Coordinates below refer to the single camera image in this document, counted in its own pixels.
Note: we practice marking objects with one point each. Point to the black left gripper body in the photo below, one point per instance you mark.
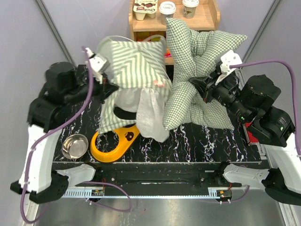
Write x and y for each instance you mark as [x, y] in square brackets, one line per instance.
[98, 89]

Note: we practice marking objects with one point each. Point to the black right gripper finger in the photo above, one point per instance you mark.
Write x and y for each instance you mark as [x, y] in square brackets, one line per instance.
[200, 84]
[213, 76]

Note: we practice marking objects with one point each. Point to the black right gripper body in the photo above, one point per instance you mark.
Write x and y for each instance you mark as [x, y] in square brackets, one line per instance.
[225, 92]

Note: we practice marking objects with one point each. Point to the green striped pet tent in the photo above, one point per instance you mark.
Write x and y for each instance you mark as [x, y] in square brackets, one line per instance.
[143, 107]

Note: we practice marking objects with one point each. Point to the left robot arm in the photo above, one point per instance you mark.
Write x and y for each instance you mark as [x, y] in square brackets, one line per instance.
[48, 111]

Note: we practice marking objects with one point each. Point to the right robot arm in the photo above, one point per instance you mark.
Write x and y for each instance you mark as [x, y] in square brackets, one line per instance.
[272, 127]

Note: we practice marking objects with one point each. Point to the orange snack box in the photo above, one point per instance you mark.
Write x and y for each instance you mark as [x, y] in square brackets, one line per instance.
[167, 54]

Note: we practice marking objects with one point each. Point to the yellow double bowl holder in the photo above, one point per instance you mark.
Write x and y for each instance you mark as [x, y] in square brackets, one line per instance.
[110, 147]

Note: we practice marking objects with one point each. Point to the red snack box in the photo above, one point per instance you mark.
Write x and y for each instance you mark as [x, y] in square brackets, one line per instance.
[251, 140]

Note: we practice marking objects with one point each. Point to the yellow green sponge stack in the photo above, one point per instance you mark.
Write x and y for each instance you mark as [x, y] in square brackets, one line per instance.
[141, 36]

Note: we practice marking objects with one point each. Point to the wooden shelf unit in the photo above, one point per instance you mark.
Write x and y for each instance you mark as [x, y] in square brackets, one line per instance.
[207, 18]

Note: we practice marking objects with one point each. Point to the paper coffee cup right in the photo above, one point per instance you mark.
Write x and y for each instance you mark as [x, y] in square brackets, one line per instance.
[189, 8]

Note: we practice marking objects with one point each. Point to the paper coffee cup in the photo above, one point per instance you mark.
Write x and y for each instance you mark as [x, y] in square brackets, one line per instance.
[189, 8]
[167, 10]

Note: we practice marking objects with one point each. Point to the paper coffee cup left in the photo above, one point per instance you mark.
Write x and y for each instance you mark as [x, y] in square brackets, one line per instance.
[167, 10]

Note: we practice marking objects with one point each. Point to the chobani yogurt pack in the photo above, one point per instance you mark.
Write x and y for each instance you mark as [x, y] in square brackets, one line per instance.
[143, 8]

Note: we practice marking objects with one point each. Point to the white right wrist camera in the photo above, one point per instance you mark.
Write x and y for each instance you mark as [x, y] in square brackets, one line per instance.
[228, 60]

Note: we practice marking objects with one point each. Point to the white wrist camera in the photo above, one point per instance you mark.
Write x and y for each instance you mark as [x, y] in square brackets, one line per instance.
[98, 63]
[228, 60]

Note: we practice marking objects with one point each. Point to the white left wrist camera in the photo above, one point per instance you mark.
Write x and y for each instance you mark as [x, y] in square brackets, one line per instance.
[98, 63]

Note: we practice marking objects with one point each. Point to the aluminium frame post right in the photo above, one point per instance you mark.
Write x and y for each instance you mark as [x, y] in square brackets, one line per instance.
[273, 8]

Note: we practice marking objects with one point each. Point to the aluminium frame post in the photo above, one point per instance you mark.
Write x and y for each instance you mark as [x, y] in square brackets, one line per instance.
[273, 8]
[54, 31]

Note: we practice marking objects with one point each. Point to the aluminium frame post left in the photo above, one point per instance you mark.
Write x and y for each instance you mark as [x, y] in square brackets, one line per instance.
[54, 31]

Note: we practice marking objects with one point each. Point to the white cable duct rail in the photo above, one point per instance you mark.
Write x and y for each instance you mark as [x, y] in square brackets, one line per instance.
[147, 193]

